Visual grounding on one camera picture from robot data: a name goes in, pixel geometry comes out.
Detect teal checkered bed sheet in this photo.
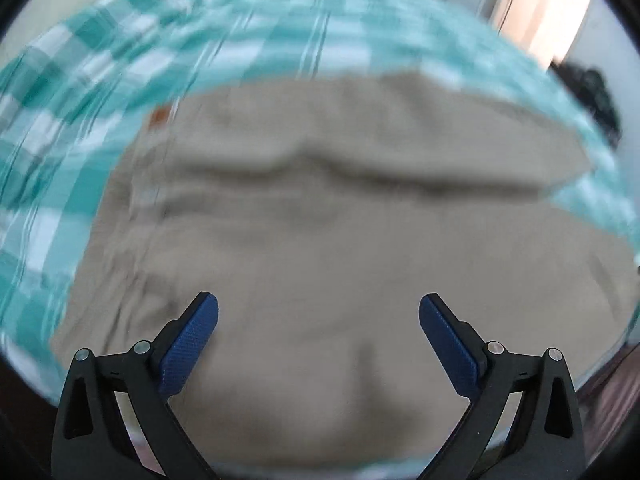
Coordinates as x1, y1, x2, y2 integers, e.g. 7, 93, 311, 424
0, 0, 640, 480

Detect beige pants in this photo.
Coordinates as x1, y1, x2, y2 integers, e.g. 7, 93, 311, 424
50, 74, 637, 470

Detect dark cloth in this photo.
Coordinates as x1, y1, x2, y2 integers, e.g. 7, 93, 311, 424
549, 62, 623, 146

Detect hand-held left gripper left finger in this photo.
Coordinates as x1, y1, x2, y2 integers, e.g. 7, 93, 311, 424
51, 291, 220, 480

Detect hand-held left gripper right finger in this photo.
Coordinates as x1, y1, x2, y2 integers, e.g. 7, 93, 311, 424
419, 293, 587, 480

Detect wooden door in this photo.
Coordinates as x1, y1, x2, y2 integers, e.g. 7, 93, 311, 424
492, 0, 593, 68

